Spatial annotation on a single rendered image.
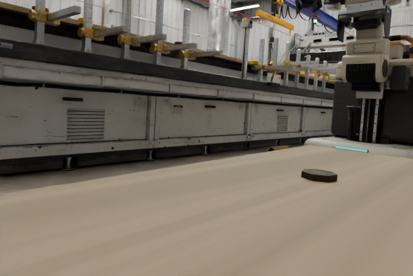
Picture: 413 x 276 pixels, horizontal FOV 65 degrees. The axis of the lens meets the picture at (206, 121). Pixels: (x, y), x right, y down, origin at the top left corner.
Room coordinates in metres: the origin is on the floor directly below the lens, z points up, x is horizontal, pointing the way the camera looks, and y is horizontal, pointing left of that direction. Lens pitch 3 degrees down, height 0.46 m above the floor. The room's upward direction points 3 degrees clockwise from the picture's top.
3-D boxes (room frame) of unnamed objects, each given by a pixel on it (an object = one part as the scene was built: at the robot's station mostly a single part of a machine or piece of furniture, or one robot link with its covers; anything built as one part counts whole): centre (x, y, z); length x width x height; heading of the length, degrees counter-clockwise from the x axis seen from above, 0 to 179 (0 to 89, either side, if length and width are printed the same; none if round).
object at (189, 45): (2.16, 0.26, 0.81); 0.43 x 0.03 x 0.04; 48
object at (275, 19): (8.29, -1.59, 2.65); 1.71 x 0.09 x 0.32; 138
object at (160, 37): (1.97, 0.42, 0.81); 0.43 x 0.03 x 0.04; 48
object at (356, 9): (1.91, -0.87, 0.99); 0.28 x 0.16 x 0.22; 47
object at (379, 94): (1.96, -1.00, 0.68); 0.28 x 0.27 x 0.25; 47
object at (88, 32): (1.84, 0.67, 0.81); 0.14 x 0.06 x 0.05; 138
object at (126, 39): (2.02, 0.50, 0.82); 0.14 x 0.06 x 0.05; 138
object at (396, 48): (2.21, -1.15, 0.87); 0.23 x 0.15 x 0.11; 47
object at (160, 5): (2.19, 0.35, 0.93); 0.04 x 0.04 x 0.48; 48
